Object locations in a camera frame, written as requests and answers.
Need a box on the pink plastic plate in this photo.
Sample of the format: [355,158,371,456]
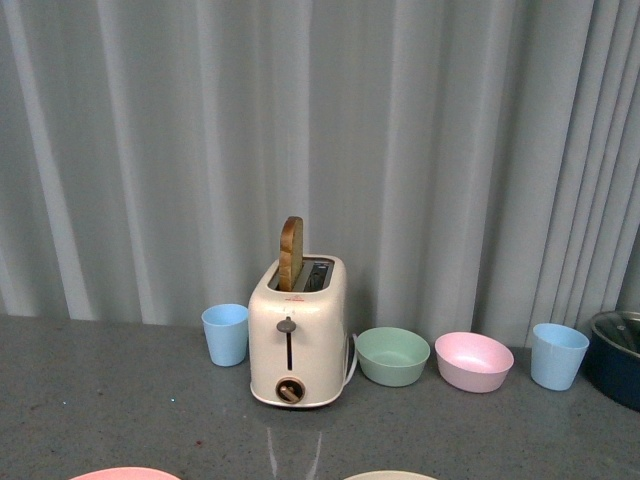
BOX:
[71,466,179,480]

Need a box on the brown bread slice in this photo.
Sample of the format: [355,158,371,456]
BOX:
[279,216,303,292]

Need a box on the cream two-slot toaster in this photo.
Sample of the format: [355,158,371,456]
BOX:
[248,256,349,409]

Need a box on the light blue plastic cup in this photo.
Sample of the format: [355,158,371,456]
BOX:
[201,304,248,367]

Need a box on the green plastic bowl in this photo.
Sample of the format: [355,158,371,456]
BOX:
[355,327,431,387]

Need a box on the grey pleated curtain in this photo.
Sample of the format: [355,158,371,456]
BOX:
[1,1,639,346]

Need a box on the pink plastic bowl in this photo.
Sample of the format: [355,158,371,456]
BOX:
[435,332,514,393]

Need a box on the beige plastic plate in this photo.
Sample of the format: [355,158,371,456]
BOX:
[345,470,436,480]

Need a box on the glass pot lid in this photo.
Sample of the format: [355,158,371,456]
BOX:
[590,310,639,358]

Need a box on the dark blue pot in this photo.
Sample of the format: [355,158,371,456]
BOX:
[584,330,640,411]

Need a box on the white toaster power cord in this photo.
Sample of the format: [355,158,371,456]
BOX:
[341,333,359,388]

